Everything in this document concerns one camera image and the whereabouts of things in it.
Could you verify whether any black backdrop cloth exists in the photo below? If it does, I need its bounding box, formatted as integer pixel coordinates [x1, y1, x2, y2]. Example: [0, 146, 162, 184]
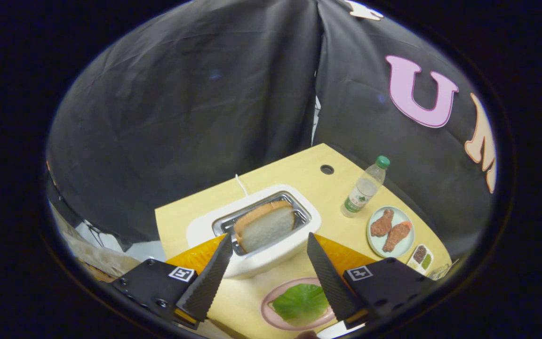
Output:
[45, 0, 497, 259]

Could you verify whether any pink round plate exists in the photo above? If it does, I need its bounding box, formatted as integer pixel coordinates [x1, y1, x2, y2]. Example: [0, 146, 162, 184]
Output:
[261, 277, 337, 331]

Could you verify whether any white rounded plate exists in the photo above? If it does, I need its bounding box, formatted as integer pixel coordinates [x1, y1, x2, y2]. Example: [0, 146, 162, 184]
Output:
[318, 322, 366, 339]

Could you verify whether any white divided dish of grains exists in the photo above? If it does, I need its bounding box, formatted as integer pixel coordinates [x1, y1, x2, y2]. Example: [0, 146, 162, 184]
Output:
[406, 243, 434, 275]

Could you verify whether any white toaster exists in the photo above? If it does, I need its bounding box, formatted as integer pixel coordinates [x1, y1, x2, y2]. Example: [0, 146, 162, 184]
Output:
[186, 184, 322, 279]

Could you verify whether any wire mesh utensil holder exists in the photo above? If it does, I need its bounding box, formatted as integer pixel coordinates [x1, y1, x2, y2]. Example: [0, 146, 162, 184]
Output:
[429, 259, 460, 281]

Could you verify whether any pale green round plate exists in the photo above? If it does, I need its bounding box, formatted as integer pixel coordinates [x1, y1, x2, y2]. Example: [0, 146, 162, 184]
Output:
[367, 206, 415, 258]

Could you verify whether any green lettuce leaf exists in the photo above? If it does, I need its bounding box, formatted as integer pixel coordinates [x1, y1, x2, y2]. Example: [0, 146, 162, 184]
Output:
[271, 283, 330, 323]

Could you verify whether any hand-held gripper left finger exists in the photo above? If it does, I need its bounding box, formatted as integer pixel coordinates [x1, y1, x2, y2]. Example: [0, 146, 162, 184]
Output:
[111, 234, 234, 330]

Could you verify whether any clear water bottle green cap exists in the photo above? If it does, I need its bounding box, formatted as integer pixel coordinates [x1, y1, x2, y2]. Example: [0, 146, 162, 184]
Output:
[341, 155, 391, 218]

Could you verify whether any person's beige clothing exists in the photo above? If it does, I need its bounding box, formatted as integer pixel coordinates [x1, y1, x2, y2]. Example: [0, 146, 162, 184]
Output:
[59, 221, 144, 283]

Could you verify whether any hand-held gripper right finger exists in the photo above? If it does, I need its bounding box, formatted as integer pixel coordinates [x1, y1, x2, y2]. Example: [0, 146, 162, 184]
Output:
[306, 232, 436, 329]

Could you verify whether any brown meat piece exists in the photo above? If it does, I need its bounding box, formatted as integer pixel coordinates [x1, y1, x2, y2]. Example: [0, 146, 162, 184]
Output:
[370, 209, 395, 237]
[383, 221, 413, 253]

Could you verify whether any toasted bread slice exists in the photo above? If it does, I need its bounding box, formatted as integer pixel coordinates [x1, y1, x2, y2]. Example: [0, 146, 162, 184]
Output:
[233, 200, 296, 253]

